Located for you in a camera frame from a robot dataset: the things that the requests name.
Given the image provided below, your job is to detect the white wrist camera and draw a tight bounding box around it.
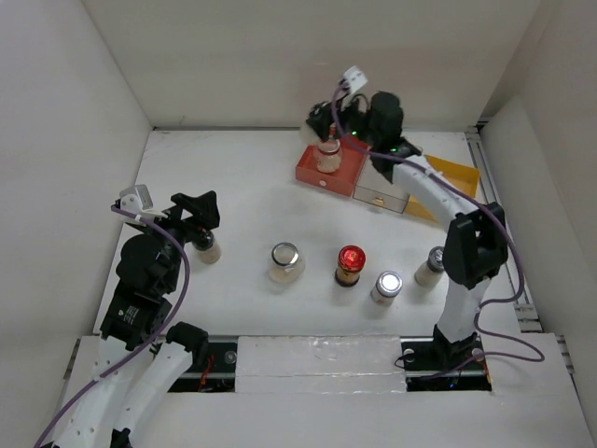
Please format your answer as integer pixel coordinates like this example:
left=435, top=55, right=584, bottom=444
left=115, top=184, right=165, bottom=220
left=339, top=65, right=368, bottom=95

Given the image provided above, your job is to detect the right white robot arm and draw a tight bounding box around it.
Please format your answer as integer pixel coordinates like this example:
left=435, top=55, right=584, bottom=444
left=305, top=86, right=512, bottom=378

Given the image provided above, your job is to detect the yellow plastic bin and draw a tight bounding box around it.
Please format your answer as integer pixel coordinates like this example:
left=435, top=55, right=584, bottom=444
left=404, top=155, right=480, bottom=222

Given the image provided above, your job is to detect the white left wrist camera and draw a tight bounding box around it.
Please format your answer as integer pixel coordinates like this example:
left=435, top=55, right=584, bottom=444
left=115, top=184, right=165, bottom=220

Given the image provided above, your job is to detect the red-capped dark sauce bottle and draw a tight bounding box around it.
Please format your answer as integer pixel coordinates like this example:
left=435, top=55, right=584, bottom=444
left=335, top=245, right=366, bottom=287

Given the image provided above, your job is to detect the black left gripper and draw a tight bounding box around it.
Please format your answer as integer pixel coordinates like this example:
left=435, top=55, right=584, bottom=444
left=136, top=189, right=219, bottom=290

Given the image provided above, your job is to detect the silver-capped white shaker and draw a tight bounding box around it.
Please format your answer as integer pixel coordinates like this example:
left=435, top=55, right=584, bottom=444
left=414, top=246, right=445, bottom=288

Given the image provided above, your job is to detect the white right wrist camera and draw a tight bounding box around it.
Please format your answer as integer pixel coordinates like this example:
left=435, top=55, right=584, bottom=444
left=339, top=65, right=368, bottom=95

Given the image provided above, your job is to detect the silver-lid small jar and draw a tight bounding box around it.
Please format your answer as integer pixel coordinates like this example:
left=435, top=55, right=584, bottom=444
left=370, top=271, right=403, bottom=306

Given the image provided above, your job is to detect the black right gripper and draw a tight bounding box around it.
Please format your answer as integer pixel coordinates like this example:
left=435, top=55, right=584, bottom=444
left=304, top=91, right=379, bottom=148

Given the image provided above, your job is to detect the red plastic bin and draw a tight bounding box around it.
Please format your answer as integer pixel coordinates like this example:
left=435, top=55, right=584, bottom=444
left=295, top=135, right=368, bottom=196

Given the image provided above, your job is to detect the aluminium side rail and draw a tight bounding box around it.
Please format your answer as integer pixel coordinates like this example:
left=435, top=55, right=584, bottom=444
left=465, top=125, right=542, bottom=335

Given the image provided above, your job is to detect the glass jar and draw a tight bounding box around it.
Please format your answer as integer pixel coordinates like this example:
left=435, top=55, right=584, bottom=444
left=269, top=242, right=305, bottom=284
left=314, top=140, right=342, bottom=174

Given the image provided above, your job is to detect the black-capped white bottle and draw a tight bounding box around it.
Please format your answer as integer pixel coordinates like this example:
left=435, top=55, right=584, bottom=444
left=299, top=119, right=321, bottom=146

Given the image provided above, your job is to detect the clear plastic bin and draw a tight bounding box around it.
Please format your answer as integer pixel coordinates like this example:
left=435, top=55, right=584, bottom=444
left=353, top=160, right=410, bottom=214

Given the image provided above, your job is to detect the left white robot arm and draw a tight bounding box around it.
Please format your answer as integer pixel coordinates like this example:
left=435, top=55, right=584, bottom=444
left=35, top=185, right=220, bottom=447

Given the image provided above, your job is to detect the black-capped bottle near left gripper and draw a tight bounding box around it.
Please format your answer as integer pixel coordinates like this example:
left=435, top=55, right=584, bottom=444
left=192, top=230, right=221, bottom=264

